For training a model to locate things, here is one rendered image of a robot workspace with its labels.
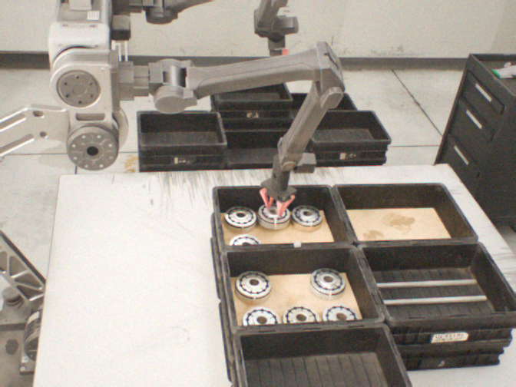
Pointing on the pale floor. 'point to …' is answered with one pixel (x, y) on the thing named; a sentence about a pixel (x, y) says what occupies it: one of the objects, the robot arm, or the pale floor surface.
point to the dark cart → (484, 136)
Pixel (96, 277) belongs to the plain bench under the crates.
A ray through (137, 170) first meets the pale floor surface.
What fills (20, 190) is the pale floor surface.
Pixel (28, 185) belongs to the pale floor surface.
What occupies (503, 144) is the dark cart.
